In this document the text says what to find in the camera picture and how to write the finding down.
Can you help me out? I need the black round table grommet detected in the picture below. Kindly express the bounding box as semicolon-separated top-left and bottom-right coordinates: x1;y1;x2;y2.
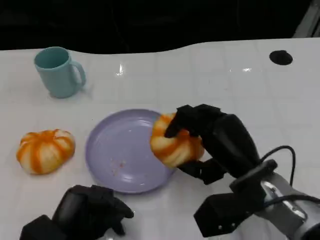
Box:
269;50;294;66

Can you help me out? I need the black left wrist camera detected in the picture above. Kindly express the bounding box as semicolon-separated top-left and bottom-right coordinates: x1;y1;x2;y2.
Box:
19;214;68;240

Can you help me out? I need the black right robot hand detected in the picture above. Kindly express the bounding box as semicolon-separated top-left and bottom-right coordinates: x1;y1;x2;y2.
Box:
164;103;262;186

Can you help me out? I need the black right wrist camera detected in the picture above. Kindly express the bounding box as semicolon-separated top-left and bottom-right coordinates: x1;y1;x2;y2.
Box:
193;159;279;238

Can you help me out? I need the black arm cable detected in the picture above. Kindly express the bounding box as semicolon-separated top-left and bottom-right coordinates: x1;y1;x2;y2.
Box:
259;145;320;206

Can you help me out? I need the orange and white bread roll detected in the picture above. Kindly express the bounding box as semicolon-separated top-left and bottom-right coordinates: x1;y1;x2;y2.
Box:
149;112;206;169
15;128;76;176

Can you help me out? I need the lilac plate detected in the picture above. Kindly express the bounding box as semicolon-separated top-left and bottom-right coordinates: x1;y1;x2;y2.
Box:
85;108;179;195

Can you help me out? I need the grey metal frame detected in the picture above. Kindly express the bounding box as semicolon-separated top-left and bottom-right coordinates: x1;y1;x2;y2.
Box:
293;0;320;39

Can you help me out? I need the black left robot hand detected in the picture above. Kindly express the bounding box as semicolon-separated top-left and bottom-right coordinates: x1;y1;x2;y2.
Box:
51;184;135;240

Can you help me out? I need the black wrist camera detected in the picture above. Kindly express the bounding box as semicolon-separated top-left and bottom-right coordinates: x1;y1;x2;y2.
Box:
19;214;68;240
193;159;279;238

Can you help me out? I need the pale green mug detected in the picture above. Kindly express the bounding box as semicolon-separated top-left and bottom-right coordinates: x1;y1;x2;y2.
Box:
33;46;87;99

